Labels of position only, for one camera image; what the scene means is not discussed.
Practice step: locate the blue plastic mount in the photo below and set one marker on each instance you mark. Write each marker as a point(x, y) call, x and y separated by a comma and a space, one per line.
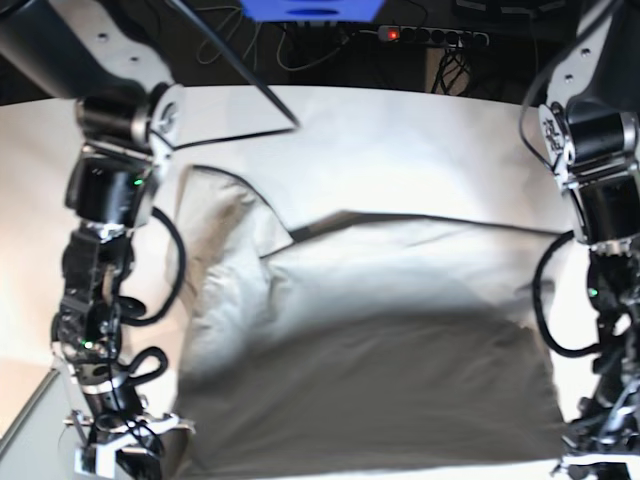
point(312, 10)

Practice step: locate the black power strip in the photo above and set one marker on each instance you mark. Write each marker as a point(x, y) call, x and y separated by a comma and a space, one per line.
point(432, 37)

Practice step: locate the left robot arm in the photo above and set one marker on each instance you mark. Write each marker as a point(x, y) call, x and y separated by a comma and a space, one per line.
point(587, 99)

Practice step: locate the grey tray corner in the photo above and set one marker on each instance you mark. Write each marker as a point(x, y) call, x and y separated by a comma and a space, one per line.
point(47, 401)

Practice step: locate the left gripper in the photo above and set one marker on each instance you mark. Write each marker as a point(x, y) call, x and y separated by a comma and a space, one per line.
point(603, 442)

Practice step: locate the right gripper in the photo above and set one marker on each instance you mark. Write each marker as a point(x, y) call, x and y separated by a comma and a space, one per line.
point(122, 439)

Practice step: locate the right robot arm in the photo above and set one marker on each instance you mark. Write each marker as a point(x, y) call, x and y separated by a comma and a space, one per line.
point(126, 107)

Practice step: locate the light grey t-shirt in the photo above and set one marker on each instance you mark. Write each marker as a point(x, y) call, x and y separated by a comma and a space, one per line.
point(384, 343)

